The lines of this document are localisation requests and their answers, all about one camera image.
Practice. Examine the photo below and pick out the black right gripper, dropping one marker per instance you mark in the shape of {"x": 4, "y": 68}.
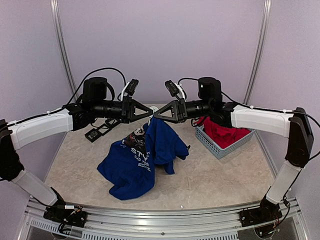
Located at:
{"x": 180, "y": 115}

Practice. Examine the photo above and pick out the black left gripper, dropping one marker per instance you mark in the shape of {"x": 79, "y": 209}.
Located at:
{"x": 127, "y": 102}

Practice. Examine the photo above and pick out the blue printed t-shirt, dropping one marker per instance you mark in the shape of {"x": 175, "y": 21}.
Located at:
{"x": 131, "y": 162}

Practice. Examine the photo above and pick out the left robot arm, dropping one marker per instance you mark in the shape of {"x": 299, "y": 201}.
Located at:
{"x": 91, "y": 105}

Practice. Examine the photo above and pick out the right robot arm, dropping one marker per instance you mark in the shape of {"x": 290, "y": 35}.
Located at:
{"x": 291, "y": 124}

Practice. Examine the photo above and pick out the red garment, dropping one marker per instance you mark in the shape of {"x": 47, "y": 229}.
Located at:
{"x": 222, "y": 136}

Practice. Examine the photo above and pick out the light blue perforated basket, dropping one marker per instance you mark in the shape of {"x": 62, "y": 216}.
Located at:
{"x": 214, "y": 148}

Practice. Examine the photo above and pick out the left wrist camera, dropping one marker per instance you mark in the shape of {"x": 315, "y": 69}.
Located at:
{"x": 129, "y": 89}

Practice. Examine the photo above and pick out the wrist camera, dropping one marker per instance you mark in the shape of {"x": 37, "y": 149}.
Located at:
{"x": 175, "y": 90}
{"x": 129, "y": 89}

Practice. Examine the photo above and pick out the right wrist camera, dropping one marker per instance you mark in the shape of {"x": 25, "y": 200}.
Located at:
{"x": 175, "y": 90}

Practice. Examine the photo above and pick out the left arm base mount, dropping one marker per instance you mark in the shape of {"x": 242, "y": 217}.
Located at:
{"x": 72, "y": 215}

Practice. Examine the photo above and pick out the aluminium front rail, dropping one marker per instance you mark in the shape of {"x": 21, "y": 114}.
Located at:
{"x": 218, "y": 223}

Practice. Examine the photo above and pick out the left aluminium corner post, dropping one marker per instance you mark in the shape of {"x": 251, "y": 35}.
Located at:
{"x": 54, "y": 5}

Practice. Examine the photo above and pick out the aluminium corner post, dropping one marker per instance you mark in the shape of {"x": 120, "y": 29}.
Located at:
{"x": 54, "y": 5}
{"x": 259, "y": 50}

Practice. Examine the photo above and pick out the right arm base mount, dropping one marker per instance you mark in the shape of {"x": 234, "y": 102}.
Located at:
{"x": 265, "y": 212}

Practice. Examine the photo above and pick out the right aluminium corner post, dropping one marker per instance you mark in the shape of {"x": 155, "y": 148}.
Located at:
{"x": 259, "y": 50}

